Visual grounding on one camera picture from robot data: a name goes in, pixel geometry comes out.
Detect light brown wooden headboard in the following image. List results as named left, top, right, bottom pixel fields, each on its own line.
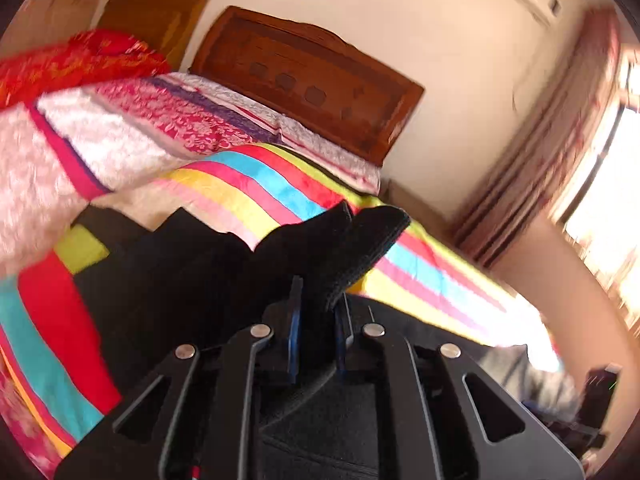
left=95, top=0, right=208, bottom=71

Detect wooden nightstand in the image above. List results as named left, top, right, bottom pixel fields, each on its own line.
left=381, top=180, right=453, bottom=233

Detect pink floral bed sheet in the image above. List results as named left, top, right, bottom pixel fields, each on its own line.
left=0, top=72, right=383, bottom=276

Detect red embroidered quilt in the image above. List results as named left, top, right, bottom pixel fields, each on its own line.
left=0, top=30, right=173, bottom=111

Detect dark carved wooden headboard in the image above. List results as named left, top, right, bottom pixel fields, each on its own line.
left=190, top=6, right=426, bottom=167

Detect black pants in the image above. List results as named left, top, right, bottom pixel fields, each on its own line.
left=72, top=201, right=528, bottom=480

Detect rainbow striped blanket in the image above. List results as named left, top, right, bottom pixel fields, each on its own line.
left=0, top=142, right=561, bottom=480

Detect floral curtain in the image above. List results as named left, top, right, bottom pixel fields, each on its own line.
left=452, top=7, right=631, bottom=268

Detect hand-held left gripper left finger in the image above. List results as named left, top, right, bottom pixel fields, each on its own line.
left=54, top=276, right=306, bottom=480

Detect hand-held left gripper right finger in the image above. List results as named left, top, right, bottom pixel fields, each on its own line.
left=332, top=292, right=587, bottom=480

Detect barred window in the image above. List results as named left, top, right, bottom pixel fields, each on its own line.
left=550, top=60, right=640, bottom=331

